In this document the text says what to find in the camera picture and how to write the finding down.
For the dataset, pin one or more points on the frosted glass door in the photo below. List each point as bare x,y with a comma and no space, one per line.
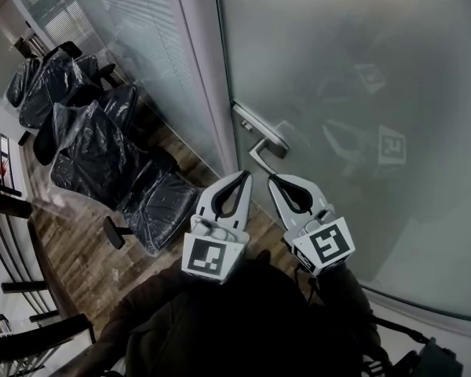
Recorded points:
337,53

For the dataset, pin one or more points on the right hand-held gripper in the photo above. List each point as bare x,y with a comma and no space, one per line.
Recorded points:
329,246

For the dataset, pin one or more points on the black metal railing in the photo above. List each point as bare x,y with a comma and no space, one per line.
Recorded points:
19,285

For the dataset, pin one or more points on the person's left forearm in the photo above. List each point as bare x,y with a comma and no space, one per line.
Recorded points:
149,301

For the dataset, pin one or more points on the person's dark jacket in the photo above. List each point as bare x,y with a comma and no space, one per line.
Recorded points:
239,328

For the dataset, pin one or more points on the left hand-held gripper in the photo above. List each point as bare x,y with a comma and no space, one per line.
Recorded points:
204,257

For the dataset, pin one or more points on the group of plastic-wrapped black chairs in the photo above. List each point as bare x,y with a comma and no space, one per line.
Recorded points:
90,151

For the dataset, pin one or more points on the glass partition with blinds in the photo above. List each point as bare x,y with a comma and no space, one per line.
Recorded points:
141,26

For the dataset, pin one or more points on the black shoulder bag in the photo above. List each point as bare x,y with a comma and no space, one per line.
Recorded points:
435,359

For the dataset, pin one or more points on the person's right forearm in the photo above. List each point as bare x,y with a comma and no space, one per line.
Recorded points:
349,297

